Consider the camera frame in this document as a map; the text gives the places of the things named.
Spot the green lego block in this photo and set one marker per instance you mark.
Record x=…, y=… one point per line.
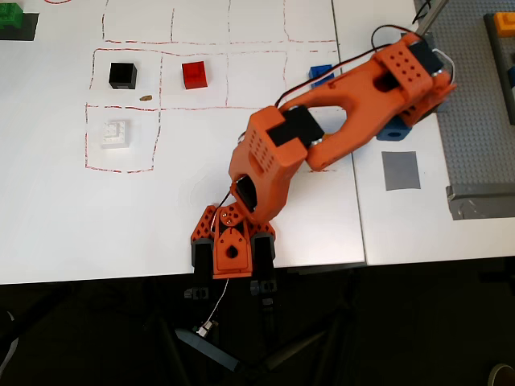
x=10, y=15

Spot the blue lego block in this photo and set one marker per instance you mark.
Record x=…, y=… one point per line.
x=320, y=74

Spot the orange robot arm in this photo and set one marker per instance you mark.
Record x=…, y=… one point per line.
x=273, y=161

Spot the grey metal bar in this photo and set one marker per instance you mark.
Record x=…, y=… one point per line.
x=209, y=350

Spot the large grey lego baseplate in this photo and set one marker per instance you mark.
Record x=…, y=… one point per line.
x=466, y=132

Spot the grey square marker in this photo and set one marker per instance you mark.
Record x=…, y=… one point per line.
x=401, y=171

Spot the metal camera pole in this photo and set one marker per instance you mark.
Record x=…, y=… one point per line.
x=432, y=16

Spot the tape roll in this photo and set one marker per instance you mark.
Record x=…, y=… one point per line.
x=499, y=374

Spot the red lego block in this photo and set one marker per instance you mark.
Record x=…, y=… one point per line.
x=195, y=75

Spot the black table clamp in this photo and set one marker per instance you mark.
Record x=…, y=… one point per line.
x=203, y=261
x=263, y=265

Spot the white lego block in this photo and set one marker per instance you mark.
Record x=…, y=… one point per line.
x=115, y=134

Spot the orange lego block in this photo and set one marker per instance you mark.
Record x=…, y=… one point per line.
x=506, y=24

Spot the black lego block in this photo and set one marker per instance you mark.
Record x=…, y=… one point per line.
x=122, y=75

